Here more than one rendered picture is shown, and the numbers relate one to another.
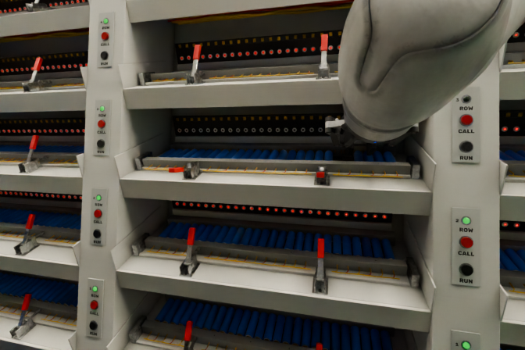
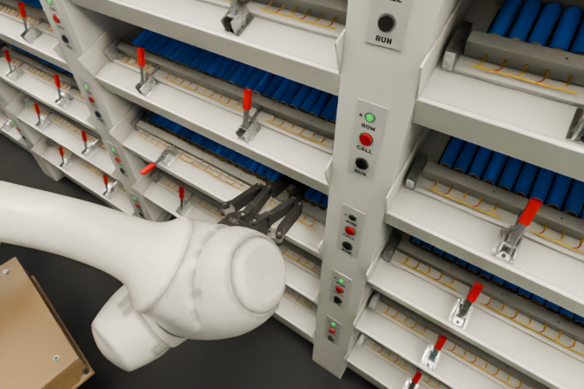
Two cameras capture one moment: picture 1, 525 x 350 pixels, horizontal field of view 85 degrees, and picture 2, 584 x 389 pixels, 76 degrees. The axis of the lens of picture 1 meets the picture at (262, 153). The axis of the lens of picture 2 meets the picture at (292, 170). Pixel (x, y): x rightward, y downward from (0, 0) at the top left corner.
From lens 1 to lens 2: 0.69 m
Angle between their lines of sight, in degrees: 49
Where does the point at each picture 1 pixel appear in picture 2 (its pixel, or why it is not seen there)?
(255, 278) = not seen: hidden behind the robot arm
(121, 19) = (61, 4)
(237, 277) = not seen: hidden behind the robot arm
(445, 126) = (335, 226)
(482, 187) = (355, 271)
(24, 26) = not seen: outside the picture
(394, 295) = (304, 282)
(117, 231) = (134, 174)
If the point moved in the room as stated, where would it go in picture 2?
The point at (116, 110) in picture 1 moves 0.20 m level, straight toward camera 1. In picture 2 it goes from (97, 92) to (70, 148)
